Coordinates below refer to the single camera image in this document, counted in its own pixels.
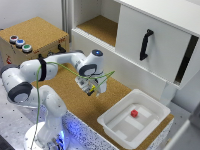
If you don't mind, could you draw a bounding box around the white sliding door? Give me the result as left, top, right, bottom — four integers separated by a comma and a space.
114, 3, 196, 84

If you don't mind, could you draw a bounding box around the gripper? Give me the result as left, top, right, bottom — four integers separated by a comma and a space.
74, 75, 108, 98

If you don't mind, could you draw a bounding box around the wooden drawer box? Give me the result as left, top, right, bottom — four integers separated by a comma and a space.
0, 16, 71, 70

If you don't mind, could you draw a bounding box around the red button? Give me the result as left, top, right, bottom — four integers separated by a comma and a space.
9, 35, 19, 45

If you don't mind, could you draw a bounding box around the white plastic box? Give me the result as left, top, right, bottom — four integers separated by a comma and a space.
96, 88, 172, 150

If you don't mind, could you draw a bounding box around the black drawer handle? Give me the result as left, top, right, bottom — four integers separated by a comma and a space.
56, 43, 68, 55

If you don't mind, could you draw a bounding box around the green button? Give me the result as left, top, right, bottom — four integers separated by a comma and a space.
21, 43, 33, 54

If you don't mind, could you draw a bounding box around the blue button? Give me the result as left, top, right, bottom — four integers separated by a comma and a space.
15, 38, 26, 49

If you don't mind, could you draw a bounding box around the pink block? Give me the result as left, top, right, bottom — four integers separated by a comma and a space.
130, 109, 139, 119

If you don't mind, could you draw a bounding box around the black door handle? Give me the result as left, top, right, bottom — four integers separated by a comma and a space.
139, 28, 155, 62

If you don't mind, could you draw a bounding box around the white cabinet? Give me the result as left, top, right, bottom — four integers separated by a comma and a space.
70, 0, 200, 108

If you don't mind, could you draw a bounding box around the green cable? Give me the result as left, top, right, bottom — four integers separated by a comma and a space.
29, 60, 117, 150

